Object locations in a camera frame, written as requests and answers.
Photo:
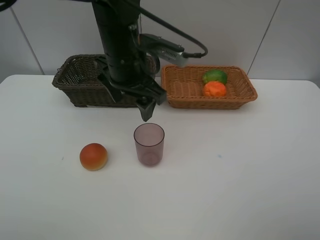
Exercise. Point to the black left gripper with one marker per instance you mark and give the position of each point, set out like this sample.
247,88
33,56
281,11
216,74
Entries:
124,70

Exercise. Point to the orange mandarin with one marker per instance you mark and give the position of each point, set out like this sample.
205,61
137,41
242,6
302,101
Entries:
214,89

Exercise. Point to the green lime fruit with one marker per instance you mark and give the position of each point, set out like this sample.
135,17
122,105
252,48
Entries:
215,75

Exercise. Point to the round bread bun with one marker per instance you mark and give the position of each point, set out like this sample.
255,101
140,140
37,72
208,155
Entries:
93,156

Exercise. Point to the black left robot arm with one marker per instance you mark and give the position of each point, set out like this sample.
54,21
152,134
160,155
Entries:
117,12

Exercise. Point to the purple translucent cup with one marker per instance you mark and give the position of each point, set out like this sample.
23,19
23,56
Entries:
149,143

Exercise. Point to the dark brown wicker basket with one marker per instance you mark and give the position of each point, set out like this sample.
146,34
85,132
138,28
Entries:
78,79

